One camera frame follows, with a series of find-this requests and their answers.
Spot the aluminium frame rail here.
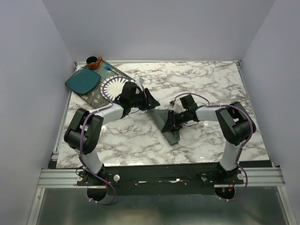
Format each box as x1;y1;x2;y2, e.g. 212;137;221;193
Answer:
37;169;77;188

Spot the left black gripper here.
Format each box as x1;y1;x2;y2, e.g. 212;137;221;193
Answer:
130;88;160;112

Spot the white striped round plate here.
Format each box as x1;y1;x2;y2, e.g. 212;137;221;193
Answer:
100;75;128;101

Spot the grey cloth napkin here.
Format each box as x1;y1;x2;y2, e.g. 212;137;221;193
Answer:
148;108;180;146

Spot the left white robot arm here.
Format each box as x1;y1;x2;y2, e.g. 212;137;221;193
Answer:
64;82;160;185

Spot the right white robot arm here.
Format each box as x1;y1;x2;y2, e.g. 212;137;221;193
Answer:
162;94;256;184

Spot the floral rectangular serving tray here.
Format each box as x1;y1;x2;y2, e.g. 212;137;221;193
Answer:
78;60;135;109

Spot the teal square plate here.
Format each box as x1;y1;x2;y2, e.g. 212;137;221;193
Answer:
65;67;101;95

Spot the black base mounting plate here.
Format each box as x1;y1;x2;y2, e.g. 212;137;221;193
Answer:
77;161;244;196

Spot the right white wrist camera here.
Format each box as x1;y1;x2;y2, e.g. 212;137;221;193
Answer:
173;99;184;113

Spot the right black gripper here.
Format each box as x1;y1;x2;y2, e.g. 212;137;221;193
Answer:
161;110;189;134

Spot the orange ceramic mug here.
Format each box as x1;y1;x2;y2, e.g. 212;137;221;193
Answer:
86;56;103;70

